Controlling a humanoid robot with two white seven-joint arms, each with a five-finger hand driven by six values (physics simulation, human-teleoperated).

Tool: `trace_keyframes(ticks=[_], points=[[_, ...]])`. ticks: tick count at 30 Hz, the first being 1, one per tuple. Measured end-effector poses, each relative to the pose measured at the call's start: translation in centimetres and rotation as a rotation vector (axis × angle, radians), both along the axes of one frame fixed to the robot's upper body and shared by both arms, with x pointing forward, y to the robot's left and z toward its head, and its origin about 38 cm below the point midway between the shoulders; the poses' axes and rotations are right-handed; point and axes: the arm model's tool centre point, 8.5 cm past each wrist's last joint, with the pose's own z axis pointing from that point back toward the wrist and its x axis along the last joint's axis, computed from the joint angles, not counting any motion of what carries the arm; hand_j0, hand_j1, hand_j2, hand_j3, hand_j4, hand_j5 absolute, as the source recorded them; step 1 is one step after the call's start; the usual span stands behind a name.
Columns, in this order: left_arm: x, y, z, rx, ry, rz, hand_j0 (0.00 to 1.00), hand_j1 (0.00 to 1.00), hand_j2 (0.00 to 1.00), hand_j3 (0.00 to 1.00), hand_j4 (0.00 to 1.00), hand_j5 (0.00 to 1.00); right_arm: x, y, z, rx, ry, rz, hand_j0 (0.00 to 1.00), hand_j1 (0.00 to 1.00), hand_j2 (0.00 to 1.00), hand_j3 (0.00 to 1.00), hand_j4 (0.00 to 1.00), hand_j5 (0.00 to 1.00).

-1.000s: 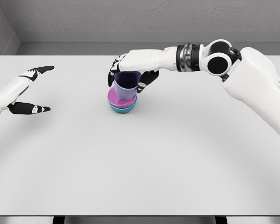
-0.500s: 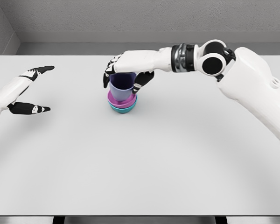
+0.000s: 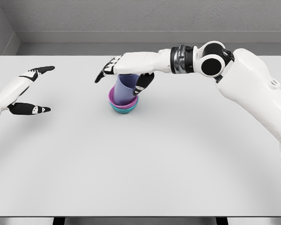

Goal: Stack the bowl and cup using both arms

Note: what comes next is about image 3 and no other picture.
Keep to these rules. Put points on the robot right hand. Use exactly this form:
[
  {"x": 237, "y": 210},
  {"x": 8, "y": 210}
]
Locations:
[{"x": 133, "y": 63}]

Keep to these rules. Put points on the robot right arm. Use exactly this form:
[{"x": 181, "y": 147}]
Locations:
[{"x": 243, "y": 70}]

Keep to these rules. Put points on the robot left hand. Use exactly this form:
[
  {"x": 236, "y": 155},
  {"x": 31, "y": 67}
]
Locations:
[{"x": 16, "y": 87}]

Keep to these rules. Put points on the teal bowl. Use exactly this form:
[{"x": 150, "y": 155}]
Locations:
[{"x": 124, "y": 110}]

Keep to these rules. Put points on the lavender cup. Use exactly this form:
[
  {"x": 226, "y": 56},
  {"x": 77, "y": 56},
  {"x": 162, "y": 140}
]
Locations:
[{"x": 123, "y": 90}]

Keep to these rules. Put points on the pink bowl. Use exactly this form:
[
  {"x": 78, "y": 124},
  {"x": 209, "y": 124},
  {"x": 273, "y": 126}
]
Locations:
[{"x": 121, "y": 106}]

